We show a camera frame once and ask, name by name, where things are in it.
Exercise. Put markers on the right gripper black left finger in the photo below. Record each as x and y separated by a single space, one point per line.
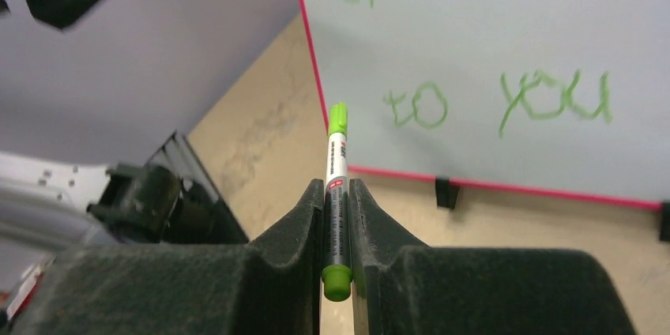
267 286

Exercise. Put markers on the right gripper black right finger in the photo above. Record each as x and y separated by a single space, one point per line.
404 286

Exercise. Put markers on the green capped marker pen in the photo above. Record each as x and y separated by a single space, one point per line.
336 259

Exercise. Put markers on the red-framed whiteboard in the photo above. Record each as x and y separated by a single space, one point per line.
561 97

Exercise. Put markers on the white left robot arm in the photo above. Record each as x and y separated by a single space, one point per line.
119 201

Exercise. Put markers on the black whiteboard stand foot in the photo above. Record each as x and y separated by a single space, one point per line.
446 193
664 222

